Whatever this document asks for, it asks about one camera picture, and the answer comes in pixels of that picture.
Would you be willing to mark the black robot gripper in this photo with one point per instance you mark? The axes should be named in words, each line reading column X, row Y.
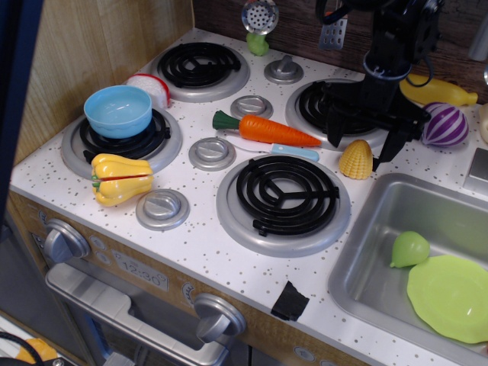
column 377, row 103

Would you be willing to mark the yellow toy corn piece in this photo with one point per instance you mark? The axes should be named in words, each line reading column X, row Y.
column 357, row 160

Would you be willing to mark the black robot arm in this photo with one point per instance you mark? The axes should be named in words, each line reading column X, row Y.
column 403, row 35

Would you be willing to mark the light blue plastic bowl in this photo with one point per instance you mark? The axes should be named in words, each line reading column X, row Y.
column 119, row 111

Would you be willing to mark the back right black burner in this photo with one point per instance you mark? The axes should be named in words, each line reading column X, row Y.
column 302, row 113

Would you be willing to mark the black burner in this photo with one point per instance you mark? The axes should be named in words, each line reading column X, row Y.
column 283, row 206
column 201, row 72
column 302, row 113
column 158, row 144

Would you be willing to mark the silver sink basin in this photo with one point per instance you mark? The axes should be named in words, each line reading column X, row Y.
column 362, row 282

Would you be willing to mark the yellow toy squash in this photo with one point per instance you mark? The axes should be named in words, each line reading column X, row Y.
column 422, row 90

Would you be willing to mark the purple white toy onion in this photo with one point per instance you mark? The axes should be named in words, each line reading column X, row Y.
column 447, row 127

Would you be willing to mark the hanging silver spatula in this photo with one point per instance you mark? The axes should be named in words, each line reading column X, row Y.
column 332, row 35

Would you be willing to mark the back silver stove knob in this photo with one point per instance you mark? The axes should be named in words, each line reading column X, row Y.
column 283, row 71

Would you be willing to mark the silver stove knob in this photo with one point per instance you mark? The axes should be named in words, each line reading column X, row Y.
column 212, row 154
column 283, row 71
column 162, row 210

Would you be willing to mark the front right black burner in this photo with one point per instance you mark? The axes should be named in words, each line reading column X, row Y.
column 283, row 206

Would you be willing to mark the orange toy carrot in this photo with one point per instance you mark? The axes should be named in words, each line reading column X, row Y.
column 263, row 130

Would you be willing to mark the upper middle silver knob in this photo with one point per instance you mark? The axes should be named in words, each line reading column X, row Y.
column 251, row 105

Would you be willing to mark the cream toy at right edge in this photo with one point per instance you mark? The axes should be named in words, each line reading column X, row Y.
column 483, row 114

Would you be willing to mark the green toy pear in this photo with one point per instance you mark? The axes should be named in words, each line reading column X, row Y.
column 409, row 248

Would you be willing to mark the green toy vegetable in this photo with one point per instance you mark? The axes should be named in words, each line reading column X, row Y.
column 257, row 44

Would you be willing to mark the silver faucet pipe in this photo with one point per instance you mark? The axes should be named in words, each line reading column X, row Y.
column 478, row 47

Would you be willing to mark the hanging silver skimmer ladle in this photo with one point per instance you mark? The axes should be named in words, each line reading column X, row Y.
column 260, row 17

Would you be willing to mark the centre silver stove knob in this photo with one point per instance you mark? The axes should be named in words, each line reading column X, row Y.
column 212, row 154

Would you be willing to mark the back left black burner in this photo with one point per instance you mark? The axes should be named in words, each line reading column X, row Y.
column 201, row 72

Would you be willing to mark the green plastic plate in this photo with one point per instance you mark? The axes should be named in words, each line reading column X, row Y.
column 450, row 295

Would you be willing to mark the black tape front edge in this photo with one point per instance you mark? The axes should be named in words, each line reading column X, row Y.
column 290, row 305

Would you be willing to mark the front left black burner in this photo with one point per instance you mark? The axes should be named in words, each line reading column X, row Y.
column 158, row 144

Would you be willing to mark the red white toy radish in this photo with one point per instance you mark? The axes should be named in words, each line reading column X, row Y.
column 154, row 86

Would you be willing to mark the front silver stove knob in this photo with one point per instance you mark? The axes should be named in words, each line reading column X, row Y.
column 162, row 210

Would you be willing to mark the right oven dial knob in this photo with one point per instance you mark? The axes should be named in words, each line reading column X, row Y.
column 217, row 318

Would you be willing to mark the oven dial knob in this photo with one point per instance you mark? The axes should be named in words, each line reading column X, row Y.
column 64, row 242
column 217, row 318

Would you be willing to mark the yellow toy bell pepper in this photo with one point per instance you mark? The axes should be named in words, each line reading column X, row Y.
column 116, row 179

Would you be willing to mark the left oven dial knob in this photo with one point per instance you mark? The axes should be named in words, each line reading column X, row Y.
column 64, row 242

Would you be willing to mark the orange toy on floor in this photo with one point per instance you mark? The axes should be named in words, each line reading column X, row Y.
column 45, row 351

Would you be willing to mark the blue handled toy knife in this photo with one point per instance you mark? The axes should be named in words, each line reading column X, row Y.
column 273, row 148

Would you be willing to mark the silver oven door handle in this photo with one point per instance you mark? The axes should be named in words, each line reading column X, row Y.
column 118, row 336

